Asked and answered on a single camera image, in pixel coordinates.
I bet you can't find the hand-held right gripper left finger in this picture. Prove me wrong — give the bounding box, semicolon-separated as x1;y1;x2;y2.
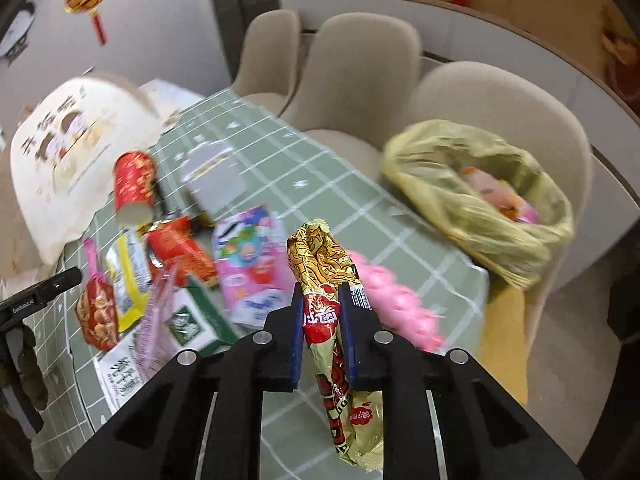
57;284;306;480

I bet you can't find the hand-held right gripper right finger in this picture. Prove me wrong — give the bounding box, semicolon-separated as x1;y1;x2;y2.
337;282;586;480

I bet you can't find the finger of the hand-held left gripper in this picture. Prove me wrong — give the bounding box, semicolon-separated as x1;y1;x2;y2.
31;266;84;307

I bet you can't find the gold and red snack wrapper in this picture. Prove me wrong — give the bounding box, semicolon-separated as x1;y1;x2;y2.
286;218;387;474

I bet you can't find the dark green snack bag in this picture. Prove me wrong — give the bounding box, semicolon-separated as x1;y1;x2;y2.
165;280;240;357

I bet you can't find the yellow plastic bag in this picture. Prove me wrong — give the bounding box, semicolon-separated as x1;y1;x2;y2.
382;120;576;291

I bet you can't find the person's left hand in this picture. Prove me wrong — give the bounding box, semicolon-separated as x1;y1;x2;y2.
15;327;49;409

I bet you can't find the red nut snack packet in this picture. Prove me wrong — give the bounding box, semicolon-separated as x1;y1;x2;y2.
75;280;121;352

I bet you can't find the pink wrapped roll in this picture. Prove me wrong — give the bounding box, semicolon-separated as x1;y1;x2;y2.
345;250;446;353

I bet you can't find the yellow snack packet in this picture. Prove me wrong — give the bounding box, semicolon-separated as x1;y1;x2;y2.
104;229;153;333

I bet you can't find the pink printed pouch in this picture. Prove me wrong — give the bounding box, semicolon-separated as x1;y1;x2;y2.
211;203;296;331

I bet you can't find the pink transparent wrapper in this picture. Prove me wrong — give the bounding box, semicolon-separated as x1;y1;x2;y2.
134;267;182;378

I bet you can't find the white printed packet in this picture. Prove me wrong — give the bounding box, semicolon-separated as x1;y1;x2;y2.
96;344;157;411

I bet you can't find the red cylindrical can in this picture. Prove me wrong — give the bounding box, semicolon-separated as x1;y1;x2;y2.
113;151;161;225

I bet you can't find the red box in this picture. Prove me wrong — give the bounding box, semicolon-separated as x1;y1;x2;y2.
146;216;219;292

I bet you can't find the white mesh food cover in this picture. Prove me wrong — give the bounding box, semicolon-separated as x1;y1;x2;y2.
10;74;166;267

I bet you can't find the green checked tablecloth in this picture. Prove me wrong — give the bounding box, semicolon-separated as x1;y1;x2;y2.
30;87;491;480

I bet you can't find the clear yellow small packet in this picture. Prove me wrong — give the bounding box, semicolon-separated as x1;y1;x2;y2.
179;142;247;213

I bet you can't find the beige chair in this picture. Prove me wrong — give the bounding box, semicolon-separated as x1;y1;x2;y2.
231;9;303;113
395;61;595;346
278;12;424;176

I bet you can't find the dark door panel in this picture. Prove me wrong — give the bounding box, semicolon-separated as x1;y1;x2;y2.
204;0;280;95

